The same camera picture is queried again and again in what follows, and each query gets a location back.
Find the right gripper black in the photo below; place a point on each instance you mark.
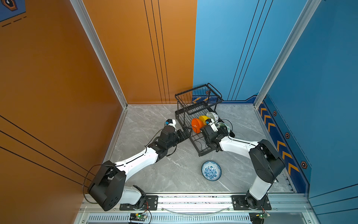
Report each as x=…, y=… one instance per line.
x=223, y=132

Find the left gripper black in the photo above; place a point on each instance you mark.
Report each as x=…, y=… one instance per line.
x=182, y=137

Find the green leaf pattern bowl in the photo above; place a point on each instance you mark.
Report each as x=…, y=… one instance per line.
x=224, y=126

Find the orange bowl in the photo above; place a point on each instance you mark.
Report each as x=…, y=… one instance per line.
x=196, y=125

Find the yellow bowl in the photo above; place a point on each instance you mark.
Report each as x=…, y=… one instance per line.
x=205, y=120

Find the green geometric pattern bowl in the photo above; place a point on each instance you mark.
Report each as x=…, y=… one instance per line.
x=213, y=116

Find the blue floral pattern bowl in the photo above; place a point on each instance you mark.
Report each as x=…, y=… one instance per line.
x=211, y=170

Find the black wire dish rack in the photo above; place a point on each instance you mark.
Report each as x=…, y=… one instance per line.
x=197, y=115

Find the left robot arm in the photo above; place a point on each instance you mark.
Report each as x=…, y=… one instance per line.
x=108, y=186

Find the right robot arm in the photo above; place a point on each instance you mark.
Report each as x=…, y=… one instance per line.
x=267, y=162

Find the left green circuit board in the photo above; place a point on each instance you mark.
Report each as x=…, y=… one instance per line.
x=137, y=218

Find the green circuit board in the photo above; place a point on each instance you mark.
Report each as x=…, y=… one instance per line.
x=258, y=218
x=137, y=218

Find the right green circuit board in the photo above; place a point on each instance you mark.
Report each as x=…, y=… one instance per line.
x=258, y=218

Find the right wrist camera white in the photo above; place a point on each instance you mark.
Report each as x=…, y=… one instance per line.
x=212, y=124

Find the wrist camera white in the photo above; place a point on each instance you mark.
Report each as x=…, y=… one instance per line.
x=170, y=122
x=212, y=124

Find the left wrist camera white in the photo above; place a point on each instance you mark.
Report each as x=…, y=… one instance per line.
x=170, y=122

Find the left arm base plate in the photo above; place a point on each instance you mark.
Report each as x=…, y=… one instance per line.
x=148, y=202

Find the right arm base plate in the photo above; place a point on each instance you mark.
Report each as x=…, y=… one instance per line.
x=237, y=202

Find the aluminium front rail frame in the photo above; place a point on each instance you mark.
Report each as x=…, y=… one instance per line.
x=204, y=208

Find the left aluminium corner post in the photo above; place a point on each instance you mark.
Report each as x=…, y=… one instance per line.
x=86, y=22

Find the aluminium corner post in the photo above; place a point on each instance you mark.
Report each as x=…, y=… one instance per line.
x=295, y=34
x=86, y=22

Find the right aluminium corner post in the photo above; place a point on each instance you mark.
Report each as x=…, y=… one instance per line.
x=295, y=34

